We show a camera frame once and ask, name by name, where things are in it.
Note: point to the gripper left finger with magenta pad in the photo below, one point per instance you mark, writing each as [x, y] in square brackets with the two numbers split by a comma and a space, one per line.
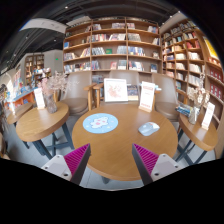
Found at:
[70, 167]

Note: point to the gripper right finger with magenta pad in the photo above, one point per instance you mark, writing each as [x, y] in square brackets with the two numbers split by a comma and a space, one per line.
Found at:
[152, 166]

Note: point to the grey computer mouse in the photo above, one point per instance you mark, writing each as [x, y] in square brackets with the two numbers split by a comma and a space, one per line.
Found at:
[148, 128]

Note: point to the round light blue mouse pad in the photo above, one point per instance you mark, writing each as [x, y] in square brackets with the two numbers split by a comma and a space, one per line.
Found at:
[100, 123]

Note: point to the round wooden centre table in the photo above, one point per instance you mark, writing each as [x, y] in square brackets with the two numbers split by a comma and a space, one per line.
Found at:
[111, 153]

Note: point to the round wooden table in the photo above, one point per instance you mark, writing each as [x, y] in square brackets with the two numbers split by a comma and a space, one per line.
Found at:
[206, 139]
[111, 153]
[38, 126]

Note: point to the round wooden left table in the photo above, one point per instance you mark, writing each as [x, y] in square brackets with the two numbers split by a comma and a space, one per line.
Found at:
[38, 126]

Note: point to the round wooden right table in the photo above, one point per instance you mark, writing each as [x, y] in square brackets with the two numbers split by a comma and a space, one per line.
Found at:
[206, 139]

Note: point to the stack of books right table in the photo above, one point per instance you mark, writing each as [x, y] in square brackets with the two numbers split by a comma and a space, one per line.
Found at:
[184, 109]

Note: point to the brown padded right chair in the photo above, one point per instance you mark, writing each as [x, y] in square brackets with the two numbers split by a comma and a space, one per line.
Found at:
[166, 101]

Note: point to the brown padded left chair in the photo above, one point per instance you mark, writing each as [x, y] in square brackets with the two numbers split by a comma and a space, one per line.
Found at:
[79, 92]

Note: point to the small wooden far-left table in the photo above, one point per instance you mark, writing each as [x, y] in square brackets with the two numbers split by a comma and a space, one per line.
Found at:
[19, 112]

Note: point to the white sign on right table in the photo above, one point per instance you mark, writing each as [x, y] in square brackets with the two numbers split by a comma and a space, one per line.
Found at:
[208, 116]

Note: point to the white sign on table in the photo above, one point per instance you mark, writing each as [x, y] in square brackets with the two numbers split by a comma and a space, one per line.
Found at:
[39, 98]
[208, 116]

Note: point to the white and red sign stand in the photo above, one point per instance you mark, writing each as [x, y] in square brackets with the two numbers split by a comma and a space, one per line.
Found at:
[147, 96]

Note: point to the white sign on left table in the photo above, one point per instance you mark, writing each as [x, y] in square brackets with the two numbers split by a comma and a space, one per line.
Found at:
[39, 98]

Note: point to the glass vase with pink flowers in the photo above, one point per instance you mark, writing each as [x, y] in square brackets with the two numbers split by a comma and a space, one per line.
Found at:
[50, 86]

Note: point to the vase with dried white flowers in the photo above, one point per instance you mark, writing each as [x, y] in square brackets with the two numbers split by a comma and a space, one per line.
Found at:
[200, 97]

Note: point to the white framed picture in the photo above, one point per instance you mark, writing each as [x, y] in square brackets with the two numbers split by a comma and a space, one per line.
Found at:
[115, 90]

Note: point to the distant wooden left bookshelf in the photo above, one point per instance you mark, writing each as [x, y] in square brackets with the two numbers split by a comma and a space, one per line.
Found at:
[34, 65]

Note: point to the wooden right bookshelf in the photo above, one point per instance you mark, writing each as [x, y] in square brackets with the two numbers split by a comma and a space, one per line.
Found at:
[187, 53]

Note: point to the large wooden centre bookshelf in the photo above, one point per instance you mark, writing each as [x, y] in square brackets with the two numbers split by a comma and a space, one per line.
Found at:
[113, 43]

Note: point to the book behind picture frame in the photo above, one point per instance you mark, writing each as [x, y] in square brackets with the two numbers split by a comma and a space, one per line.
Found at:
[132, 92]

